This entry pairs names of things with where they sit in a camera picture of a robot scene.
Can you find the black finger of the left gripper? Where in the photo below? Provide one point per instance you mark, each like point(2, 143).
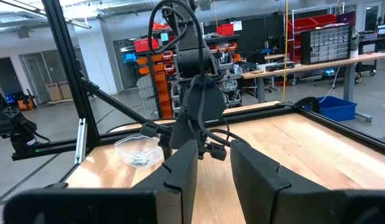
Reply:
point(181, 133)

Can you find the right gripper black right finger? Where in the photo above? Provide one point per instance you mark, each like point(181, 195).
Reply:
point(273, 199)

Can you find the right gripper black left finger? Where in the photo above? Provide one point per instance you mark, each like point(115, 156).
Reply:
point(117, 207)

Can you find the green stevia packet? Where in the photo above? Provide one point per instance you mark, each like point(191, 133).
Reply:
point(139, 161)

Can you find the red bins on rack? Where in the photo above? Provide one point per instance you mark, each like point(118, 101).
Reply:
point(311, 22)

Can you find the grey bin rack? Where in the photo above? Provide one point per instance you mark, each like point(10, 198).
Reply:
point(231, 81)

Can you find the clear plastic bin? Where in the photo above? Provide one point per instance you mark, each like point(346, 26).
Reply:
point(139, 147)

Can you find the orange bin shelf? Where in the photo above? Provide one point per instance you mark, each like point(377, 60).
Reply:
point(159, 77)

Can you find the small red bin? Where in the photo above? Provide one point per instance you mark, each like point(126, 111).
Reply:
point(225, 30)

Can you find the black device on workbench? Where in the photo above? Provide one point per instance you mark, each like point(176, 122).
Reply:
point(275, 66)

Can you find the wide red bin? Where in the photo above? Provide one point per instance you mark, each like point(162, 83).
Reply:
point(144, 45)

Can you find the blue plastic tub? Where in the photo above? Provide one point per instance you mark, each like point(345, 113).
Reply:
point(335, 109)

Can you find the cardboard box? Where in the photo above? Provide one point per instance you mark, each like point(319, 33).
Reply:
point(65, 89)
point(54, 91)

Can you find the black small-parts drawer cabinet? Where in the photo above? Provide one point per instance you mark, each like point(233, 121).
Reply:
point(326, 43)

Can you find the plant in white pot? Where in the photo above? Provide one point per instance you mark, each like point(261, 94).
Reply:
point(354, 49)

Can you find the black rolling cart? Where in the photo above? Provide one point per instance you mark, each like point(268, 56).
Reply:
point(367, 53)

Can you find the long ceiling light bar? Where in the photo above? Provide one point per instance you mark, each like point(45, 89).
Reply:
point(55, 17)

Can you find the silver metal bracket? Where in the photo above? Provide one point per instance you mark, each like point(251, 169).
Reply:
point(81, 140)

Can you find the black camera on mount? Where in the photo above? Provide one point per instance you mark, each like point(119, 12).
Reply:
point(19, 127)

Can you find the black aluminium frame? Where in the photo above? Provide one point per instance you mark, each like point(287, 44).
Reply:
point(71, 62)

